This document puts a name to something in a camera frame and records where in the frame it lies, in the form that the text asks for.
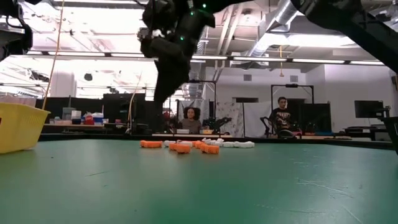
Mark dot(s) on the white curtain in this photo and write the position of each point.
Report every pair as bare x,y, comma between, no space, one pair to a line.
255,121

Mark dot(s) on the smooth silver ventilation duct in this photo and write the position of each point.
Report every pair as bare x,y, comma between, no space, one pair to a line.
273,25

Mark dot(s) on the black partition panel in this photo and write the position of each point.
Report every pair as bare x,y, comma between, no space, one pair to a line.
118,109

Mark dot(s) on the red container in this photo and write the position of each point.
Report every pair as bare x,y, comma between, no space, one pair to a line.
89,119

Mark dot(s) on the black idle robot arm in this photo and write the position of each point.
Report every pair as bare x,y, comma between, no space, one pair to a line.
221,122
265,124

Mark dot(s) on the black desk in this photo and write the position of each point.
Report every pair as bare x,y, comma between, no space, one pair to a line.
360,129

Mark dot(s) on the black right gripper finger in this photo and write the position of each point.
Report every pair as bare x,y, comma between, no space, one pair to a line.
168,87

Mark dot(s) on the blue box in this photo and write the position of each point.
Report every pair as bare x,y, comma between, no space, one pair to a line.
99,119

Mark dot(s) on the grey box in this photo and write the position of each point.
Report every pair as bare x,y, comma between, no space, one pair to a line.
66,112

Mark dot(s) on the black metal rig frame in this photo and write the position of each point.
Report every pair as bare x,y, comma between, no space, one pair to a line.
205,81
292,85

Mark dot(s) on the yellow plastic basket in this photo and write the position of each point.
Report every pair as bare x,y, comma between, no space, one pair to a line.
18,127

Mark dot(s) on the patterned white cloth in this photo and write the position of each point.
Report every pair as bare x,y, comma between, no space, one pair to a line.
230,112

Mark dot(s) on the person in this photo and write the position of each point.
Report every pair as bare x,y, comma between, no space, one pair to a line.
191,123
281,118

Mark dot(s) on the white box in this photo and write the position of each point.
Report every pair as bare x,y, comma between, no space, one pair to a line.
76,114

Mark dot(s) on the black aluminium table frame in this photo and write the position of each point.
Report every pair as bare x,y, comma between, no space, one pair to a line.
93,137

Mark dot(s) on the white led light strip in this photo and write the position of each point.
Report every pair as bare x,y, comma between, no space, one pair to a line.
317,61
76,53
367,62
259,58
209,57
127,55

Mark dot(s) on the long wooden workbench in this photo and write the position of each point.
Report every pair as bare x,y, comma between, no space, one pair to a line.
74,127

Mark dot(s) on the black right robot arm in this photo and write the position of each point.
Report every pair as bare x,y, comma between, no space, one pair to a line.
348,21

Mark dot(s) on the green table mat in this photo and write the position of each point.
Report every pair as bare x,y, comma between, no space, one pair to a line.
199,193

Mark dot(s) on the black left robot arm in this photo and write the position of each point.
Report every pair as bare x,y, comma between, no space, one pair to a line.
15,40

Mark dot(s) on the orange plastic hand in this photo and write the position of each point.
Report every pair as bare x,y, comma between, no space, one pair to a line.
157,144
204,147
145,144
199,144
214,150
184,149
173,147

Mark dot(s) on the black computer monitor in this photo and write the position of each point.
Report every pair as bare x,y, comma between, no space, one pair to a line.
368,109

